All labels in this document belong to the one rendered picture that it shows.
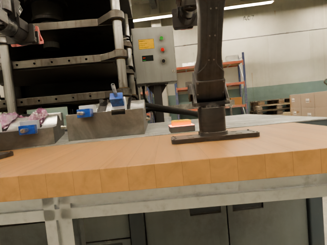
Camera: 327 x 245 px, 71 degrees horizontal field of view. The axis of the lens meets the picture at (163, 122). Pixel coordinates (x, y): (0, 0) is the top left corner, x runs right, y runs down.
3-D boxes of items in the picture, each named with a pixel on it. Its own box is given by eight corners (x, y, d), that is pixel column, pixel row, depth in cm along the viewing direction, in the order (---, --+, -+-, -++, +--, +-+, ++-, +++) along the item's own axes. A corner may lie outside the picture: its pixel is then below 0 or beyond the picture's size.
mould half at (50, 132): (55, 143, 74) (50, 110, 74) (-45, 156, 66) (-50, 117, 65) (64, 133, 121) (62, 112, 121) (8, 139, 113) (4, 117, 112)
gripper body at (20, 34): (8, 27, 84) (-7, 19, 77) (35, 25, 84) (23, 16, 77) (10, 45, 84) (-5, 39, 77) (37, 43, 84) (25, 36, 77)
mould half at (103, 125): (144, 133, 79) (140, 94, 78) (68, 141, 78) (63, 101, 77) (147, 124, 129) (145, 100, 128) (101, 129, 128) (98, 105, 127)
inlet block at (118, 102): (120, 90, 71) (120, 77, 74) (104, 91, 70) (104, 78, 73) (127, 114, 82) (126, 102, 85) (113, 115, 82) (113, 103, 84)
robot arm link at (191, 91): (187, 84, 58) (189, 82, 52) (222, 81, 58) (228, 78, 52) (189, 109, 58) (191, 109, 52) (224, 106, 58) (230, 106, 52)
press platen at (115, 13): (130, 37, 147) (127, 7, 146) (-80, 54, 142) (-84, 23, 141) (138, 63, 229) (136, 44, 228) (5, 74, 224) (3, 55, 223)
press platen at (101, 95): (137, 113, 150) (135, 85, 149) (-68, 132, 145) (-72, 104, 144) (143, 112, 233) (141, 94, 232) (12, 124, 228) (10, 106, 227)
